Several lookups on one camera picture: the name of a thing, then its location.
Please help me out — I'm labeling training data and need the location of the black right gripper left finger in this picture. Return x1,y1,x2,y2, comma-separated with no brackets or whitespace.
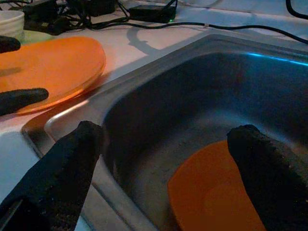
0,120,107,231

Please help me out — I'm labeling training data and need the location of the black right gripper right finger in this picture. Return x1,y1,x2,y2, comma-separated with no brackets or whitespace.
227,124,308,231

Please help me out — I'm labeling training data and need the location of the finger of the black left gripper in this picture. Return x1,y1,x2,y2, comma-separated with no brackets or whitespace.
0,35,22,54
0,88,50,116

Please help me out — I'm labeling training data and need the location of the orange plastic bowl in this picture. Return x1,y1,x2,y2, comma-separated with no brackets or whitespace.
167,140,268,231

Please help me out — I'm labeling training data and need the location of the white bowl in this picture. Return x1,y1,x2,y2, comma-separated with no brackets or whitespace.
0,10,26,40

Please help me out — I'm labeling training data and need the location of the green plate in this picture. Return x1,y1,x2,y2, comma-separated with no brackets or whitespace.
19,30,55,45

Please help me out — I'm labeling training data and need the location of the orange plastic plate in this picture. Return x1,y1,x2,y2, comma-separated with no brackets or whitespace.
0,36,107,116

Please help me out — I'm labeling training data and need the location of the black charger box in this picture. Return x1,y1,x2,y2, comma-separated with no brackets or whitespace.
23,0,117,36

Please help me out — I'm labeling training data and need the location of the stainless steel sink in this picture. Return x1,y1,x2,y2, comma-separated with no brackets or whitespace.
21,28,308,231

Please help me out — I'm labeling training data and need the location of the black power adapter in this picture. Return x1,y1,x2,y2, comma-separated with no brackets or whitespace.
128,4,177,24

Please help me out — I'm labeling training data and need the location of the black cable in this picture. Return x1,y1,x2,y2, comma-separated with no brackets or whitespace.
285,0,308,20
89,20,308,45

